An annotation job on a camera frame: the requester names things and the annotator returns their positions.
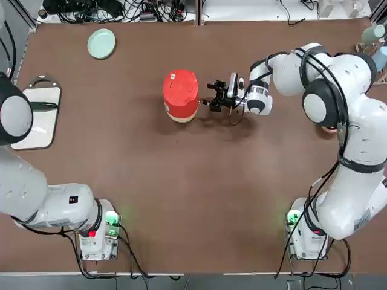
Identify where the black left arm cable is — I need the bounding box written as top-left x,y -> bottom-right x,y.
0,25 -> 16,82

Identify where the left arm base cable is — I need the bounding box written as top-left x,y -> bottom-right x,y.
62,225 -> 184,279

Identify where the wooden rack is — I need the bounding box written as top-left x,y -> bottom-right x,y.
356,42 -> 387,87

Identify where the orange rice cooker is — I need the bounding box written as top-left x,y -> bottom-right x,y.
163,69 -> 200,123

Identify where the pale green plate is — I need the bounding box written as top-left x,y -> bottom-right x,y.
87,28 -> 117,60

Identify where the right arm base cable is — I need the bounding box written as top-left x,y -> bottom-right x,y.
273,237 -> 352,279

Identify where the light blue cup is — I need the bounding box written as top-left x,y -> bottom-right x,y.
374,47 -> 387,72

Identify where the aluminium frame post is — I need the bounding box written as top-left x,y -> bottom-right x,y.
195,0 -> 206,27

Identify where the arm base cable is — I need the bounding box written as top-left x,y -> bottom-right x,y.
273,237 -> 352,279
62,225 -> 184,279

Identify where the grey-green mug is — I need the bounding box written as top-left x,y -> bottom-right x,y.
362,24 -> 386,46

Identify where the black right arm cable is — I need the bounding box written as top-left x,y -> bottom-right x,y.
296,47 -> 353,230

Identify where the white cutting board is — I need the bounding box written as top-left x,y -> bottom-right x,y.
10,76 -> 63,151

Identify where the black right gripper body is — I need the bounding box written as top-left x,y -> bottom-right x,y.
221,86 -> 239,109

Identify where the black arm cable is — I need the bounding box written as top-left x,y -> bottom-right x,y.
296,47 -> 353,230
0,25 -> 16,82

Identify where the black equipment box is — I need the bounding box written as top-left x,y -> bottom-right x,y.
42,0 -> 122,16

